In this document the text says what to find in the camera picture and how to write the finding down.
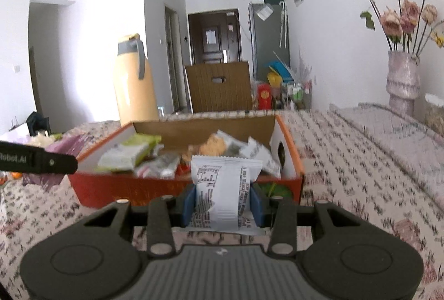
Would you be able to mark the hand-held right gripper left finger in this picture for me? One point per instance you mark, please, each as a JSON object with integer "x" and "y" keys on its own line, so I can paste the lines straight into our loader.
{"x": 189, "y": 205}

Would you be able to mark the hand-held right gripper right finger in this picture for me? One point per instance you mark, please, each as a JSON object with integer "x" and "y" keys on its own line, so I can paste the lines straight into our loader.
{"x": 258, "y": 206}

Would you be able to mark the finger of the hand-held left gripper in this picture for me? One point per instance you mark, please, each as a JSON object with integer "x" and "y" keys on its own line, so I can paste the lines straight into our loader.
{"x": 55, "y": 163}

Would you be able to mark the white black-print snack packet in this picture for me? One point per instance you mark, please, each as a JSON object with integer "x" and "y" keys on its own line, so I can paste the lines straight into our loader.
{"x": 222, "y": 189}

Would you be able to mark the orange cardboard box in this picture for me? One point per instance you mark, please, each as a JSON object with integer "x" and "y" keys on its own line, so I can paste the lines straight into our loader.
{"x": 138, "y": 189}

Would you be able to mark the green white snack packet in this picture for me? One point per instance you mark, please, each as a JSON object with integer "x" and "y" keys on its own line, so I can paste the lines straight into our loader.
{"x": 119, "y": 158}
{"x": 145, "y": 140}

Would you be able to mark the orange fruit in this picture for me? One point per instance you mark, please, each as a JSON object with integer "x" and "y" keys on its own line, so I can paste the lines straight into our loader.
{"x": 16, "y": 176}

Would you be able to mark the cream crumpled paper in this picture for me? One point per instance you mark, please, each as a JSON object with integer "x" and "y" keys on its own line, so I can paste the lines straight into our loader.
{"x": 41, "y": 140}

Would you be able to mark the white grey snack packet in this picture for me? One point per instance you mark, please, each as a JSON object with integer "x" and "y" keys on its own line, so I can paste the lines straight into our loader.
{"x": 263, "y": 154}

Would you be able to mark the red gift box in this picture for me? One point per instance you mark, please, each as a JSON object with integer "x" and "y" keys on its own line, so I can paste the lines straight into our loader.
{"x": 264, "y": 96}

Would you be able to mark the yellow thermos jug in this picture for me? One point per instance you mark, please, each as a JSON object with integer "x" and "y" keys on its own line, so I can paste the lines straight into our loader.
{"x": 137, "y": 88}

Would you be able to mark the yellow bag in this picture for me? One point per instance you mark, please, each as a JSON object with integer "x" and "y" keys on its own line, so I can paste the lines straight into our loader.
{"x": 274, "y": 79}

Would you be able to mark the blue bag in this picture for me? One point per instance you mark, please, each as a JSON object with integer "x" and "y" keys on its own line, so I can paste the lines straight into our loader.
{"x": 281, "y": 67}

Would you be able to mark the grey quilted cloth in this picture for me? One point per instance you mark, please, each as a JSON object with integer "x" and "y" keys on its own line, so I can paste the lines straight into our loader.
{"x": 388, "y": 140}

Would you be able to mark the dried purple lavender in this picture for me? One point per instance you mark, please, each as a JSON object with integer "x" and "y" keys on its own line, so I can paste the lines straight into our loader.
{"x": 304, "y": 67}

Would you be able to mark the grey refrigerator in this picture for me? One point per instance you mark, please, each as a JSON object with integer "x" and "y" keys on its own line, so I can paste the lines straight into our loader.
{"x": 269, "y": 43}

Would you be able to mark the dark brown door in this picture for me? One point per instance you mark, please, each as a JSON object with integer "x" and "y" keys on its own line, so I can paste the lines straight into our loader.
{"x": 215, "y": 40}

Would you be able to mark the white door notice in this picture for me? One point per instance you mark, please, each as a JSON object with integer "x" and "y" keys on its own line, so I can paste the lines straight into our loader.
{"x": 211, "y": 36}

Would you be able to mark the white umbrella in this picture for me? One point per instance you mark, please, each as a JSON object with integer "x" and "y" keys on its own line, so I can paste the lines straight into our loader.
{"x": 283, "y": 24}

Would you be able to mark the pink textured vase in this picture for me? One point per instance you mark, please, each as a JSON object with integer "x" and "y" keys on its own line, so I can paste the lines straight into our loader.
{"x": 402, "y": 81}

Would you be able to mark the glass jar white lid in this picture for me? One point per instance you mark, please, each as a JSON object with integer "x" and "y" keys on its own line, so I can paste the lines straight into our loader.
{"x": 434, "y": 116}

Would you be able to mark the dried pink roses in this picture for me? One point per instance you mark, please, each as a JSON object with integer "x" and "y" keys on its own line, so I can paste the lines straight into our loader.
{"x": 399, "y": 17}

